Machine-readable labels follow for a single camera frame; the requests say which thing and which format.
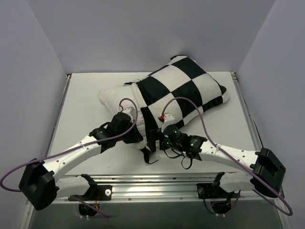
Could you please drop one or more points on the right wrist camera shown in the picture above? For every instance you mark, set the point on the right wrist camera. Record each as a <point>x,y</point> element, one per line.
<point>166,120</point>

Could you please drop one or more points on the aluminium table frame rail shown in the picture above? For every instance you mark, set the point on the aluminium table frame rail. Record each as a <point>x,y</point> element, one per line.
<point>160,194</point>

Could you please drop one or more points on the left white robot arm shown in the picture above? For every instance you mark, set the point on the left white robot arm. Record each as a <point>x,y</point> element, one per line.
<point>43,182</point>

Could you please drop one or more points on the black white checkered pillowcase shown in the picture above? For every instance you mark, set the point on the black white checkered pillowcase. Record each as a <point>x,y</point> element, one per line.
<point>181,88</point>

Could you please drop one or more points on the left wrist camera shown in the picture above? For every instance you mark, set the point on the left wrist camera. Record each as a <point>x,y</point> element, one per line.
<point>127,110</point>

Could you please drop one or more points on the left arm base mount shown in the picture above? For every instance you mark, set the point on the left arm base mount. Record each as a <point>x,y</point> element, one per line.
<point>95,193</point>

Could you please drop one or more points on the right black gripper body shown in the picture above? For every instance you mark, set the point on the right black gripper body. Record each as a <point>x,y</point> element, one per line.
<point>153,139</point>

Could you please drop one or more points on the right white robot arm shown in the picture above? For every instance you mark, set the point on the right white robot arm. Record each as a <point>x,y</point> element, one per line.
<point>260,171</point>

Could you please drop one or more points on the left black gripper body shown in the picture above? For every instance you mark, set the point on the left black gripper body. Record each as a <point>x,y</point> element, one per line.
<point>137,137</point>

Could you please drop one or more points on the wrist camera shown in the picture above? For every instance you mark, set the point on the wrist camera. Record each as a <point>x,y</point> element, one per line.
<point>127,110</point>
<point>166,120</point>

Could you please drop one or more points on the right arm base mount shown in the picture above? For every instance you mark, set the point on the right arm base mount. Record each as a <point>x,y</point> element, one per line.
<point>208,191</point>

